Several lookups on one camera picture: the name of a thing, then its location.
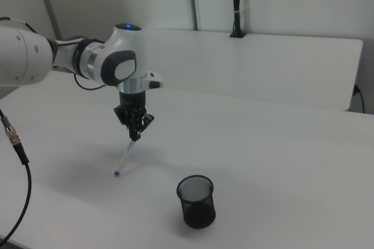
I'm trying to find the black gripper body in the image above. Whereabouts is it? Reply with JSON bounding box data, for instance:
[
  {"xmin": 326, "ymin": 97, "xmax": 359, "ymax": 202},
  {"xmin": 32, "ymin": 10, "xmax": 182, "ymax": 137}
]
[{"xmin": 118, "ymin": 91, "xmax": 147, "ymax": 113}]

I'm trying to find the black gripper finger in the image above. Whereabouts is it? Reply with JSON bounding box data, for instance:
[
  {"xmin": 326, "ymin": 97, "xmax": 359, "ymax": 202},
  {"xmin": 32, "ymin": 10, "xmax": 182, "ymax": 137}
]
[
  {"xmin": 134, "ymin": 108, "xmax": 155, "ymax": 142},
  {"xmin": 113, "ymin": 105, "xmax": 136, "ymax": 139}
]

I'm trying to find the white marker with blue cap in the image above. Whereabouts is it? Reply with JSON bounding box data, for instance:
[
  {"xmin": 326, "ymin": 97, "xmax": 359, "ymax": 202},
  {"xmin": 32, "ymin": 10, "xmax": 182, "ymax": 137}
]
[{"xmin": 113, "ymin": 137, "xmax": 137, "ymax": 178}]

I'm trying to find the black mesh pen cup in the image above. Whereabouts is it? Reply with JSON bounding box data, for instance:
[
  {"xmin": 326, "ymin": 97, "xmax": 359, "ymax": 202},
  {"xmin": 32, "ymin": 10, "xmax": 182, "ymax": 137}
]
[{"xmin": 175, "ymin": 174, "xmax": 217, "ymax": 230}]

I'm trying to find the white rectangular table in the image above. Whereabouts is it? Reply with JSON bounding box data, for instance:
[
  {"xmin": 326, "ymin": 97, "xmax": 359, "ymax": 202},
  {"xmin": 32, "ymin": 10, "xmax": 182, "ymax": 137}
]
[{"xmin": 137, "ymin": 27, "xmax": 364, "ymax": 112}]

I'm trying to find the black cable with metal connector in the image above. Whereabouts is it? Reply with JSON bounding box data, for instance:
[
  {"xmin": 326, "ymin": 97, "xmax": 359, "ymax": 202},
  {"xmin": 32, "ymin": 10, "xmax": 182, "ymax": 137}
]
[{"xmin": 0, "ymin": 108, "xmax": 33, "ymax": 245}]

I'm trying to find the black cable with blue plug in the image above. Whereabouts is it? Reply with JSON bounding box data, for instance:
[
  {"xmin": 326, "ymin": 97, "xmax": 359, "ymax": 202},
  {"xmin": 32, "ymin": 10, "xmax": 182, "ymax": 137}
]
[{"xmin": 353, "ymin": 84, "xmax": 366, "ymax": 114}]

